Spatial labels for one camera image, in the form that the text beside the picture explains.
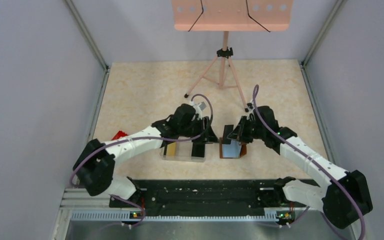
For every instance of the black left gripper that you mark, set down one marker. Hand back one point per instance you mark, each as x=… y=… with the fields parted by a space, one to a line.
x=207 y=135

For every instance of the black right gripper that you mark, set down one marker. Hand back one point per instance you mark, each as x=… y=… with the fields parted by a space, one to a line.
x=239 y=133

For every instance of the brown leather card holder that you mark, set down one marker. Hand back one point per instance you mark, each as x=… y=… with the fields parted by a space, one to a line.
x=232 y=149

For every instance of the clear acrylic card box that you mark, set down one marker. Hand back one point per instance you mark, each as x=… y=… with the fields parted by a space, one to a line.
x=183 y=153

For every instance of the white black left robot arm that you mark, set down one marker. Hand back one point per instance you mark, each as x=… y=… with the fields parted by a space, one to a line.
x=96 y=164

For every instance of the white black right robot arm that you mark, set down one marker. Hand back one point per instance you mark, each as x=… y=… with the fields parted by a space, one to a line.
x=342 y=196

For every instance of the black credit card stack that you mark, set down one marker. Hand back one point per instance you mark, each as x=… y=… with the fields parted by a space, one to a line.
x=198 y=150

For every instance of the yellow credit card stack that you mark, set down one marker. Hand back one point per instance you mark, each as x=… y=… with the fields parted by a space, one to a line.
x=170 y=150

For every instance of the red plastic block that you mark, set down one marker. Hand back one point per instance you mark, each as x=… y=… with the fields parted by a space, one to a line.
x=120 y=134

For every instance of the pink tripod music stand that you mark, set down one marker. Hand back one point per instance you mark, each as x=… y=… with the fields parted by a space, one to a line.
x=228 y=16

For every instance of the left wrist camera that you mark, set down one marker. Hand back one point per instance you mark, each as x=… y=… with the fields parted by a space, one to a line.
x=200 y=106

